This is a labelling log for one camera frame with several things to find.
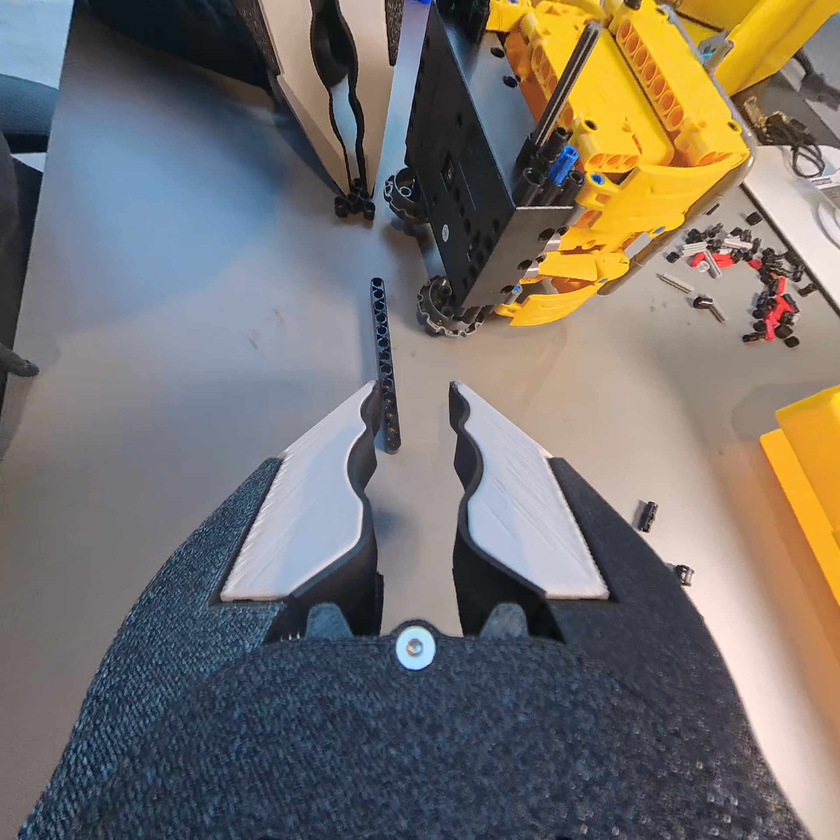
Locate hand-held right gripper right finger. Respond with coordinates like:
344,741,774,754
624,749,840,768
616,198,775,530
449,381,611,605

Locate person in black hoodie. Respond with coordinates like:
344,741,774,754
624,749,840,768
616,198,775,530
0,73,60,460

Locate yellow toy block robot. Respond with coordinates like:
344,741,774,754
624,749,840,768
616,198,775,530
388,0,757,341

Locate grey desk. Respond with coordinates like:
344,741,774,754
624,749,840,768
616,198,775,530
0,0,840,840

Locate yellow plastic bin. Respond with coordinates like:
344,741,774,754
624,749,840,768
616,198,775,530
762,385,840,568
670,0,840,95

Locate small red black parts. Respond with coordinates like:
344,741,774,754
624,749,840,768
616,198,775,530
657,221,823,350

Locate black joined connector pins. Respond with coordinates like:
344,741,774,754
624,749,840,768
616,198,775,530
332,191,379,223

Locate black cable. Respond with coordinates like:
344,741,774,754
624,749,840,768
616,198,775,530
785,132,830,181

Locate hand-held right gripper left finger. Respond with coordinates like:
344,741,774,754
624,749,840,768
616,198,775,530
220,381,385,605

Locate long black toy beam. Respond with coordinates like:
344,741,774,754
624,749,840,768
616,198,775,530
369,276,404,455

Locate grey metal axle rod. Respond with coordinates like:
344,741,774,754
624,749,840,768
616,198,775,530
529,20,606,148

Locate small metal clip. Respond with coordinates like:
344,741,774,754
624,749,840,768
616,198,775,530
742,95,804,145

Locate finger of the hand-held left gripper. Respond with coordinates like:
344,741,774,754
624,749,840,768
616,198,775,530
344,0,437,198
256,0,371,211

